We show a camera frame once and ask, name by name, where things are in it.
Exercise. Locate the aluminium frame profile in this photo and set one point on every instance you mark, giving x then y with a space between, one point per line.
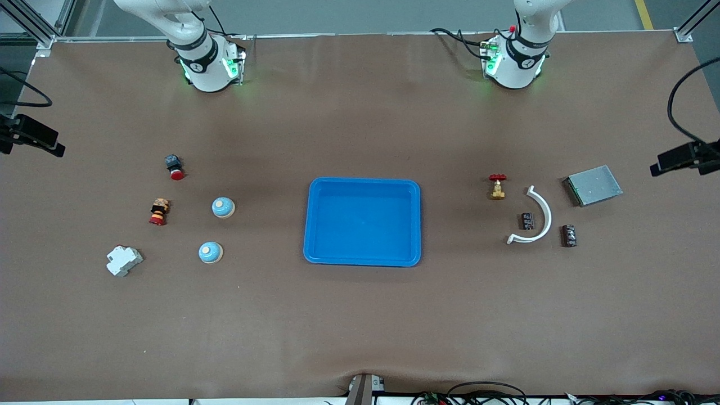
694 19
31 22

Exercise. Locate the grey table edge bracket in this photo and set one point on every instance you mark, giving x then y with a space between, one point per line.
364 391

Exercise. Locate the blue plastic tray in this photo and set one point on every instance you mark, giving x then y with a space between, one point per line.
363 225

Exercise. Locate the red yellow emergency stop switch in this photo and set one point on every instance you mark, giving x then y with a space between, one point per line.
159 212

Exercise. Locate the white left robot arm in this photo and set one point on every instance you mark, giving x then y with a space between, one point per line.
514 62

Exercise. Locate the brass valve red handwheel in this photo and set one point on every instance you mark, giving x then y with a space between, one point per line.
497 192

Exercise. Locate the silver metal box module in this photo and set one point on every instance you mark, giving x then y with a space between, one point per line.
593 185

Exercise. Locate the white curved plastic clip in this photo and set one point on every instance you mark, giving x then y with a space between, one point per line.
547 222

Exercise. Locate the grey push button red cap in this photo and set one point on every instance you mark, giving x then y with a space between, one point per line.
174 167

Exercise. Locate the blue dome call bell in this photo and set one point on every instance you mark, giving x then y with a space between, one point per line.
210 252
223 207

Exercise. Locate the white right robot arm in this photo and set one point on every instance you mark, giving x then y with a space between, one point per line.
205 62

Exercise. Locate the dark brown cylindrical capacitor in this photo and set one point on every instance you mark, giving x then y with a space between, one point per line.
527 221
570 235

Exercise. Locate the white circuit breaker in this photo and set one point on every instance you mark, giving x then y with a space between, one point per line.
124 261

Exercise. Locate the brown table cover mat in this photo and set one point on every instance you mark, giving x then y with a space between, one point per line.
360 315

